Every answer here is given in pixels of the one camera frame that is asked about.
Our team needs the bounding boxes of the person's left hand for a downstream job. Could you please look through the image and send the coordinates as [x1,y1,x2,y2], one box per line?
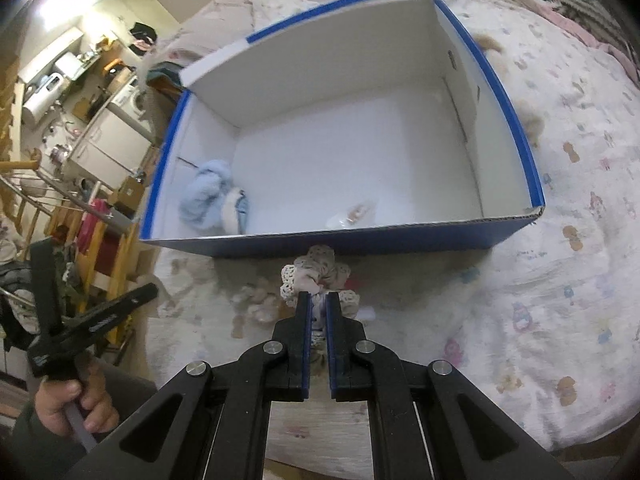
[34,359,119,437]

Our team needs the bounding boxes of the small cardboard box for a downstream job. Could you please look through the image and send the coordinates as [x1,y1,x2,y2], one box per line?
[107,177,144,216]

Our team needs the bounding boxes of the white patterned bed quilt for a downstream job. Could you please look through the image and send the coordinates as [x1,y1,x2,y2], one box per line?
[144,0,640,476]

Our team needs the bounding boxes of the light blue fluffy plush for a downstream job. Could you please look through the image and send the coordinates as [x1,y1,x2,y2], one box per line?
[178,159,248,235]

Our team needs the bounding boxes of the white kitchen cabinet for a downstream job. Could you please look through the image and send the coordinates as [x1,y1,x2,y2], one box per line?
[65,108,151,188]

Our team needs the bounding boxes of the clear plastic wrapper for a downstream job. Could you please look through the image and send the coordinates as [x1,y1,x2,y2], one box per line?
[326,200,376,230]

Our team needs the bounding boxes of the white water heater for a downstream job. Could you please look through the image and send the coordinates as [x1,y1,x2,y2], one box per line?
[22,73,65,129]

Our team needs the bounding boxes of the white washing machine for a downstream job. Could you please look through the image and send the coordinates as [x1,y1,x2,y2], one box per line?
[107,76,153,141]

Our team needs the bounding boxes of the blue white cardboard box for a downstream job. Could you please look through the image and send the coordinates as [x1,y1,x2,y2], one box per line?
[140,0,544,257]

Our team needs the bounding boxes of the dark hanging clothes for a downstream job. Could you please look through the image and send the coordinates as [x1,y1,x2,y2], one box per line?
[129,22,157,58]

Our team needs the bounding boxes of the beige plush toy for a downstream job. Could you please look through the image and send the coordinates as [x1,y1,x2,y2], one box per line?
[472,32,544,148]

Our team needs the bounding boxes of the striped knit cloth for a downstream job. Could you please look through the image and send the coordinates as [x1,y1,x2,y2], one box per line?
[553,0,639,87]

